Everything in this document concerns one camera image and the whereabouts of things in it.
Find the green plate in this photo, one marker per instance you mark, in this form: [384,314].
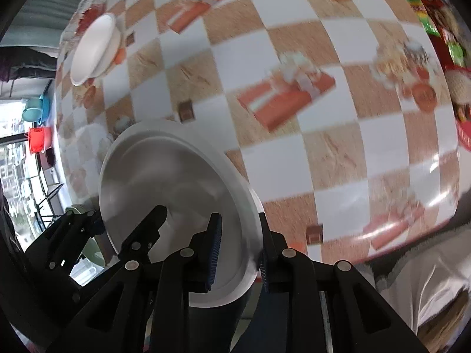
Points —
[92,252]

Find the white round bowl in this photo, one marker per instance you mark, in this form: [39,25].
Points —
[92,49]

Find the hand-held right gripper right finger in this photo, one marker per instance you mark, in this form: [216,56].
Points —
[265,268]

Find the red tray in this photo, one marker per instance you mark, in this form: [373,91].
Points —
[465,134]

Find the pile of snack packets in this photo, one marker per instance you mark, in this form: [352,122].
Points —
[456,51]

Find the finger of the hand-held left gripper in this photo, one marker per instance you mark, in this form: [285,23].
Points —
[141,239]
[62,250]

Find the teal plastic basin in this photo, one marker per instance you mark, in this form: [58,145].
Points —
[33,108]

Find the light grey cloth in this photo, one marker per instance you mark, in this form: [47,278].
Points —
[423,286]

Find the red plastic bucket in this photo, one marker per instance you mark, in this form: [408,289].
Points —
[38,139]

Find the white wide-rim plate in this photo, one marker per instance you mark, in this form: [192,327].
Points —
[154,176]

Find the white deep bowl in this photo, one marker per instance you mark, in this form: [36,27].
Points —
[116,40]

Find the checkered printed tablecloth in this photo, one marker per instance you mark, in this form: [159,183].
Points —
[239,44]

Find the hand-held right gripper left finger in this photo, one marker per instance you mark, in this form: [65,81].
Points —
[215,253]

